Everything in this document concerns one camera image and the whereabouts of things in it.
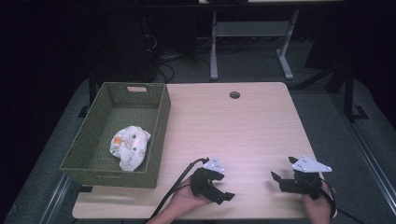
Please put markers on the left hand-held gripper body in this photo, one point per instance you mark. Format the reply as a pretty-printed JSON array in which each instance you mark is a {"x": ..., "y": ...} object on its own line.
[{"x": 202, "y": 185}]

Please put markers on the person's left hand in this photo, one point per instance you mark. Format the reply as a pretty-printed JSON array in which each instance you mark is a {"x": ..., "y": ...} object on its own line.
[{"x": 183, "y": 200}]

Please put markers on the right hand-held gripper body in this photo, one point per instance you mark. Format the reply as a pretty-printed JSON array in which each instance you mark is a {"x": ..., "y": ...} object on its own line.
[{"x": 306, "y": 183}]

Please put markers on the green woven plastic basket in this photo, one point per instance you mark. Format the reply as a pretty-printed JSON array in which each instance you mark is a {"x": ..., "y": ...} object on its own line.
[{"x": 102, "y": 124}]

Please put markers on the grey metal desk frame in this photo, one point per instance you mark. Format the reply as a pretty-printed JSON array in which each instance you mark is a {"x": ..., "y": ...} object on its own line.
[{"x": 249, "y": 29}]

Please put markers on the person's right hand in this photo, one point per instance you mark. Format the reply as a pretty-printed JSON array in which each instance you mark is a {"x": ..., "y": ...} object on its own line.
[{"x": 319, "y": 210}]

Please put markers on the white patterned baby garment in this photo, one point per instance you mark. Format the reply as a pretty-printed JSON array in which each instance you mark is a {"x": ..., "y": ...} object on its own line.
[{"x": 130, "y": 149}]

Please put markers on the black metal stand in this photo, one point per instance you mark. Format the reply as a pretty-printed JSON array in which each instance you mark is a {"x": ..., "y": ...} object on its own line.
[{"x": 350, "y": 93}]

